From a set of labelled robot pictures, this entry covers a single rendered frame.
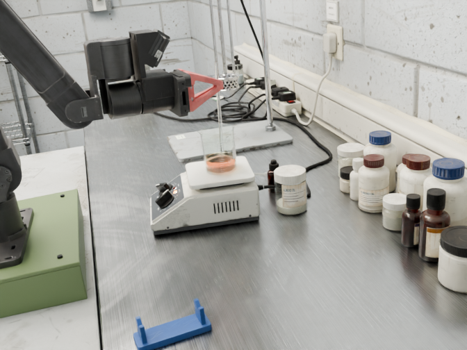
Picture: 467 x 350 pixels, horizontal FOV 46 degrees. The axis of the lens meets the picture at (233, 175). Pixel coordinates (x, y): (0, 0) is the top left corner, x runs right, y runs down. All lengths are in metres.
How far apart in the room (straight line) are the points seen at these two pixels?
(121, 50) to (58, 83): 0.11
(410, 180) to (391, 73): 0.36
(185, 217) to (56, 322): 0.30
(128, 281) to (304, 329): 0.30
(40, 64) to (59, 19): 2.51
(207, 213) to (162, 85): 0.25
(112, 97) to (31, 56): 0.13
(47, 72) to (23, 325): 0.37
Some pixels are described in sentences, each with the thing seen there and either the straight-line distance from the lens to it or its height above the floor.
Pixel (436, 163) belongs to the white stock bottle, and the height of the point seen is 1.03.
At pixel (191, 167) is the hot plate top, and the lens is 1.06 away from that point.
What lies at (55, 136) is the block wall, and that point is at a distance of 3.52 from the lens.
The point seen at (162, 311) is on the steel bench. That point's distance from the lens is 0.81.
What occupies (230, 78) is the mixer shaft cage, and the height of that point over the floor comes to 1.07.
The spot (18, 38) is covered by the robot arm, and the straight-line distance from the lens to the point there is 0.88.
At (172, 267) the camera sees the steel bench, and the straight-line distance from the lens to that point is 0.91.
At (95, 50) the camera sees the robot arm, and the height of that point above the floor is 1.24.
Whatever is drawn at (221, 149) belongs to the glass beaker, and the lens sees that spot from 0.99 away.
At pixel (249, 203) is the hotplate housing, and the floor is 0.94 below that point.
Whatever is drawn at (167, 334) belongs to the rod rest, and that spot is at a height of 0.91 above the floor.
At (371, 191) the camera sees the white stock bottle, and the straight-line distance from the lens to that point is 1.02.
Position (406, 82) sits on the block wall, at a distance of 1.22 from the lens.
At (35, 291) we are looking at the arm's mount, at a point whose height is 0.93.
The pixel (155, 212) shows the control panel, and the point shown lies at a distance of 1.02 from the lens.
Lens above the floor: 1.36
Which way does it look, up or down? 22 degrees down
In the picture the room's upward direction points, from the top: 5 degrees counter-clockwise
